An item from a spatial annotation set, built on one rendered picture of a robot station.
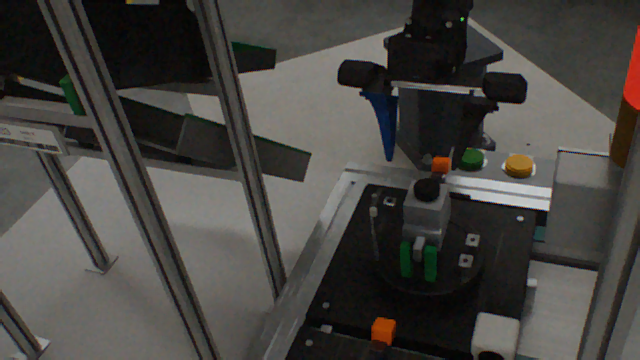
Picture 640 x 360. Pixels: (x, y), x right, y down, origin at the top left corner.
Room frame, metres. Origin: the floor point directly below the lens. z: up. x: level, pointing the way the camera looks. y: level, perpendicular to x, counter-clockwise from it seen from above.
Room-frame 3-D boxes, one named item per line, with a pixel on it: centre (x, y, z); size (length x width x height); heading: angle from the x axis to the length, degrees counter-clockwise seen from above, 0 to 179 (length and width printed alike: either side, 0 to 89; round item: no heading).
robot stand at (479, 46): (0.89, -0.22, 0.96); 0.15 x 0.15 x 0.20; 15
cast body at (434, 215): (0.50, -0.11, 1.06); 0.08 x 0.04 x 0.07; 154
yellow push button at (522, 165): (0.67, -0.28, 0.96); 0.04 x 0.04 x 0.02
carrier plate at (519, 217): (0.51, -0.11, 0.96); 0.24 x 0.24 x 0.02; 64
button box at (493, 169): (0.67, -0.28, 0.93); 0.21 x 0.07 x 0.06; 64
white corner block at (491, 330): (0.38, -0.16, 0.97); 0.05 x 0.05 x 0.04; 64
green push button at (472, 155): (0.70, -0.22, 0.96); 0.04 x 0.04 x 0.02
